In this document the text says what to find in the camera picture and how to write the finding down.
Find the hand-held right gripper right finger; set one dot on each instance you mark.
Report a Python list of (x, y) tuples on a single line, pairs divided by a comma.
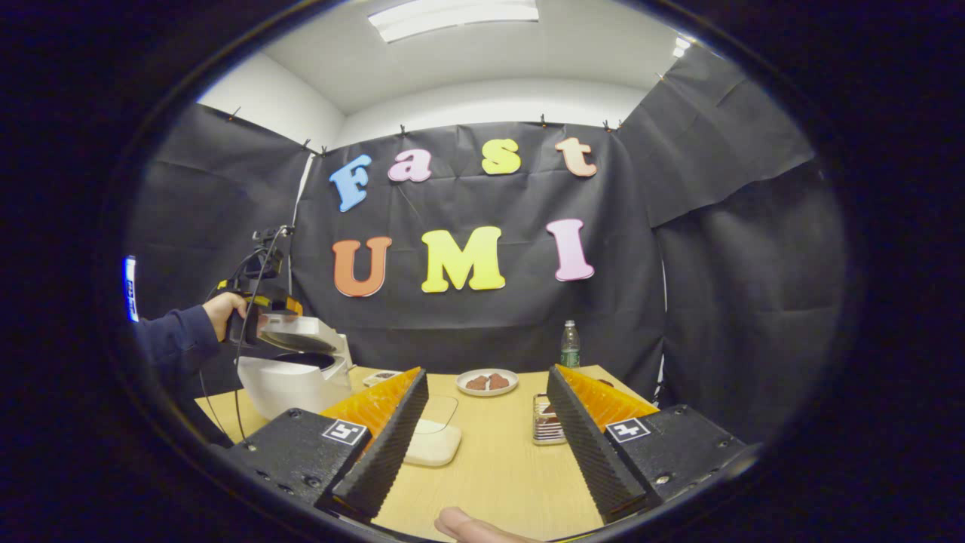
[(584, 452)]

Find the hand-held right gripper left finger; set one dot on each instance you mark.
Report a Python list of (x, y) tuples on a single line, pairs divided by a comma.
[(392, 445)]

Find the white rice cooker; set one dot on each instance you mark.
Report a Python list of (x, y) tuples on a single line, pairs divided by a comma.
[(294, 388)]

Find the white divided seasoning dish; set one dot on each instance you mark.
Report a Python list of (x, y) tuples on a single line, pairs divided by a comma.
[(381, 377)]

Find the brown meat piece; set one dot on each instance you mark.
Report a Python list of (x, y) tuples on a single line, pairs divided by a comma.
[(499, 381), (476, 383)]

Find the green label water bottle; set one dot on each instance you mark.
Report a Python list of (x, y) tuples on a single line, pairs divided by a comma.
[(570, 347)]

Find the white round plate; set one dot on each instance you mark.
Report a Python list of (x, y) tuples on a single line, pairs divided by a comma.
[(486, 392)]

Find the blue white strip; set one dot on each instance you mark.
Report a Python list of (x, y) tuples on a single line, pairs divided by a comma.
[(130, 290)]

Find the long ceiling light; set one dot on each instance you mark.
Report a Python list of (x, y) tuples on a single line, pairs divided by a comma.
[(452, 19)]

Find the small ceiling light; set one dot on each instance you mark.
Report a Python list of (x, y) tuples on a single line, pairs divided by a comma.
[(681, 47)]

